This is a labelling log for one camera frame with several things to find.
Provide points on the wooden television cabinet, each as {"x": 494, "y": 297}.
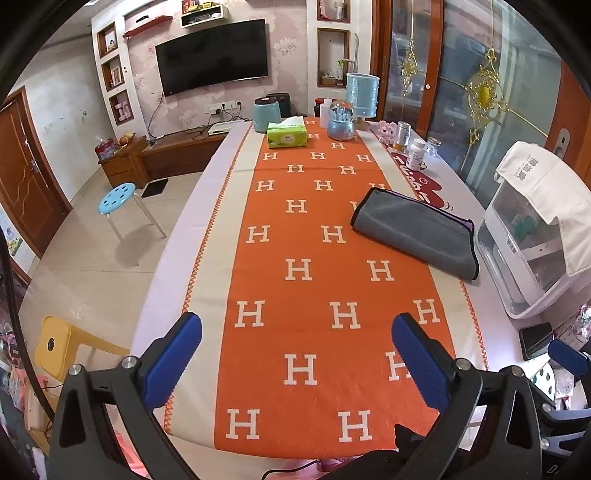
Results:
{"x": 175, "y": 150}

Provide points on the blue snow globe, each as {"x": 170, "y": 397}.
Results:
{"x": 341, "y": 121}

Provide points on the fruit plate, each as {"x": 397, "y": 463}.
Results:
{"x": 127, "y": 138}

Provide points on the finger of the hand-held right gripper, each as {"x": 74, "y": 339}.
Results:
{"x": 569, "y": 359}

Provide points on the white set-top box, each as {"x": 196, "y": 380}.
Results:
{"x": 219, "y": 129}

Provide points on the white pill bottle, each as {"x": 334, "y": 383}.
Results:
{"x": 415, "y": 154}

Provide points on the green tissue box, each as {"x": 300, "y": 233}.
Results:
{"x": 287, "y": 134}

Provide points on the glass sliding door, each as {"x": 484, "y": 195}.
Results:
{"x": 521, "y": 69}

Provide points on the grey towel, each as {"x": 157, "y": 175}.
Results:
{"x": 415, "y": 230}

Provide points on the white tall wall niche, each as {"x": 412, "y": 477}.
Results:
{"x": 333, "y": 50}

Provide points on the wooden door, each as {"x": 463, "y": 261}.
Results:
{"x": 25, "y": 175}

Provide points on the metal-lidded jar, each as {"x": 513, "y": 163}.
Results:
{"x": 402, "y": 137}

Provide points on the white dish cabinet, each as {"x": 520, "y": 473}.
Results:
{"x": 521, "y": 258}

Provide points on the black television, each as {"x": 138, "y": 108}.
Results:
{"x": 212, "y": 57}

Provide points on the black floor mat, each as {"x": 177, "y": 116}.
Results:
{"x": 153, "y": 188}

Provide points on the white cloth cover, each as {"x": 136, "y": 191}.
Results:
{"x": 549, "y": 184}

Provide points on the blue round stool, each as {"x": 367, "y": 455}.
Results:
{"x": 117, "y": 197}

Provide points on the orange letter-printed blanket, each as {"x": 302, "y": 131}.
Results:
{"x": 323, "y": 286}

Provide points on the black appliance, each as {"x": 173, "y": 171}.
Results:
{"x": 282, "y": 104}

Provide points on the white plastic bottle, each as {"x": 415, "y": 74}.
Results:
{"x": 321, "y": 108}

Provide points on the yellow plastic stool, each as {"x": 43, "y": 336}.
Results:
{"x": 57, "y": 344}

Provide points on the red wall shelf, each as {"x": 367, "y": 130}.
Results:
{"x": 147, "y": 25}

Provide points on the teal canister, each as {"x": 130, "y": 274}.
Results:
{"x": 266, "y": 115}

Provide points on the white wall niche shelf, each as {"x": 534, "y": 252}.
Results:
{"x": 131, "y": 83}

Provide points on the white printed tablecloth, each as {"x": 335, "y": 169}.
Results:
{"x": 203, "y": 221}

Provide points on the red snack package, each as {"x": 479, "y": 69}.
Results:
{"x": 105, "y": 150}

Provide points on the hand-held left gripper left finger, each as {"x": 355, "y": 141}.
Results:
{"x": 175, "y": 360}

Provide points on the black phone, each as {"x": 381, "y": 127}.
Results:
{"x": 536, "y": 340}

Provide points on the wall power socket strip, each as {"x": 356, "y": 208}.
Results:
{"x": 224, "y": 106}

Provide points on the clear glass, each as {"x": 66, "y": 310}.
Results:
{"x": 433, "y": 148}

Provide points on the gold door ornament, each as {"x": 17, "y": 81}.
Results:
{"x": 484, "y": 94}

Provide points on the pink ornament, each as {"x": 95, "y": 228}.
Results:
{"x": 387, "y": 133}

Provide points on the white box wall shelf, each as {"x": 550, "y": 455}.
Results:
{"x": 203, "y": 16}

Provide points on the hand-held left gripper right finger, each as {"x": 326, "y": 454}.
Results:
{"x": 419, "y": 364}

